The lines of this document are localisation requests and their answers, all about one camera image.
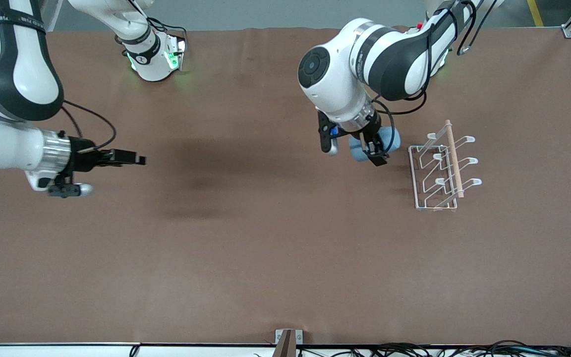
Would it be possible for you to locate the blue plastic cup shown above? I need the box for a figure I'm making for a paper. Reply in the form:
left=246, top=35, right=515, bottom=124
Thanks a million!
left=349, top=125, right=401, bottom=164

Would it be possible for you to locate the brown table cover sheet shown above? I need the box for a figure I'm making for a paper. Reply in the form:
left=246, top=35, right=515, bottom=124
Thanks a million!
left=0, top=27, right=571, bottom=347

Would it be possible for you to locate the black right arm wrist cable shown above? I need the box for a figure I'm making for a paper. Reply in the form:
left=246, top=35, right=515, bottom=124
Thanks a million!
left=61, top=100, right=117, bottom=150

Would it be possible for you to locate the white wire cup holder rack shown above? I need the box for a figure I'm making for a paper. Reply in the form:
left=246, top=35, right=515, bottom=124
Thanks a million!
left=408, top=119, right=483, bottom=212

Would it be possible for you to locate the black right arm base cable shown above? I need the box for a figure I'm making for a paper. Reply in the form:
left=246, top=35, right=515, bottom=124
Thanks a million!
left=137, top=16, right=188, bottom=43

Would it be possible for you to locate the metal bracket plate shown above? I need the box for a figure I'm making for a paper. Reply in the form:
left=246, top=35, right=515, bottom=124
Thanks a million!
left=275, top=329, right=303, bottom=345

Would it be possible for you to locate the dark upright post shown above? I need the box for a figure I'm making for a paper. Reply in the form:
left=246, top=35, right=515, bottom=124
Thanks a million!
left=272, top=330, right=297, bottom=357

